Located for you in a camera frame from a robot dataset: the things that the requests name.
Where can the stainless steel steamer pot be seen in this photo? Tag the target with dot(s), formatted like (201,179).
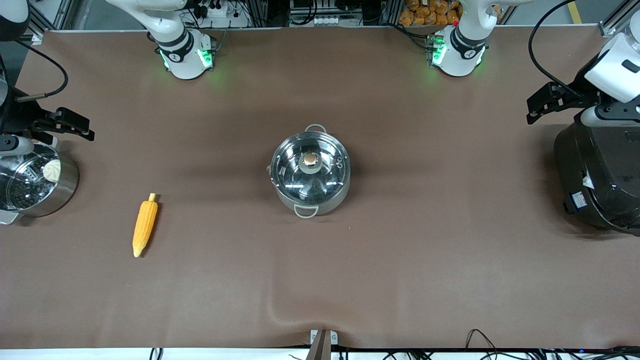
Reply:
(62,192)

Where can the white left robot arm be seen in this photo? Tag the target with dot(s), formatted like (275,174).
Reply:
(462,50)

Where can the aluminium frame profile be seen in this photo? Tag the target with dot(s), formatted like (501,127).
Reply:
(617,20)
(62,12)

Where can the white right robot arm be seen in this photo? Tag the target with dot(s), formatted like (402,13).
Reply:
(180,50)

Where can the small white power strip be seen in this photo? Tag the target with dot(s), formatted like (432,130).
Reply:
(330,21)

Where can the bag of orange snacks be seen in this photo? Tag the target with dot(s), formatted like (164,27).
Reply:
(420,12)

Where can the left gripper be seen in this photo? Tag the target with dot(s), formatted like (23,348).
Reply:
(576,93)

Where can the brown pole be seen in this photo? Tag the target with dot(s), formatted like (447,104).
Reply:
(320,350)

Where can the brown table mat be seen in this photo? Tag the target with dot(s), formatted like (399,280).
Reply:
(450,275)

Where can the white steamed bun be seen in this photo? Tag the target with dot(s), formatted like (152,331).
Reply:
(52,170)

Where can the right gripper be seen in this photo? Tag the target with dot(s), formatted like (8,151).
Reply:
(16,120)

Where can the white power strip with plugs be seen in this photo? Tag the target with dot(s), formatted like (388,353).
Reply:
(220,12)

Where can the black rice cooker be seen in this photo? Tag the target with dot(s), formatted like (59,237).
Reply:
(600,175)

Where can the stainless steel cooking pot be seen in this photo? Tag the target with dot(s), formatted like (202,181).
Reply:
(305,210)

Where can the perforated metal steamer plate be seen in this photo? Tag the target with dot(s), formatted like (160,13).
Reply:
(20,192)

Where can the grey metal bracket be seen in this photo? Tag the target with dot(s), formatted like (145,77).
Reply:
(334,337)

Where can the yellow corn cob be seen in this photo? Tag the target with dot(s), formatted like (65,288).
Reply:
(145,225)

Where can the glass pot lid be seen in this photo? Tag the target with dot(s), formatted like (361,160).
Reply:
(310,160)

